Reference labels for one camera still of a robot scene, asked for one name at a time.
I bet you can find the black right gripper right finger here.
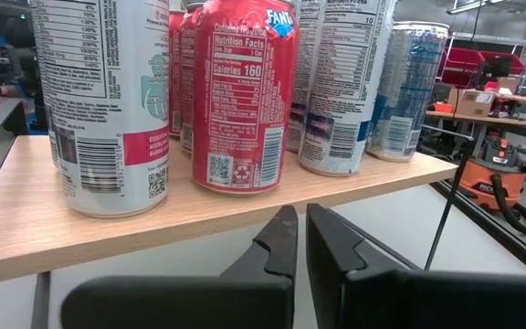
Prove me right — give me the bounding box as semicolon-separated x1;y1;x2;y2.
306;203;526;329

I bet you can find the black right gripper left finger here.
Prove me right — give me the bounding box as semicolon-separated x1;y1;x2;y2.
59;204;300;329

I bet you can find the blue silver Red Bull can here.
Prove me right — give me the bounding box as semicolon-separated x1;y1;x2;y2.
364;20;451;164

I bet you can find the white can with pink band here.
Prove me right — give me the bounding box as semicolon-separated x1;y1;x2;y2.
28;0;172;219

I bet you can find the wooden shelf with black legs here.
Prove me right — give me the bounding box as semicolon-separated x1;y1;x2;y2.
0;99;475;329

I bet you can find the orange shop vacuum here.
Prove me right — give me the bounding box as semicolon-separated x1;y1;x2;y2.
457;135;526;236

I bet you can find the wooden workbench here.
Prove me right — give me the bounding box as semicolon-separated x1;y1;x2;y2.
424;93;526;170

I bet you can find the cardboard box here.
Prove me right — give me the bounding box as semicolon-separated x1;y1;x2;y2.
453;88;497;119

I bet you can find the red storage bin rack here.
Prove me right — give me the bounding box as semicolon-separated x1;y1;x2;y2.
437;30;526;90

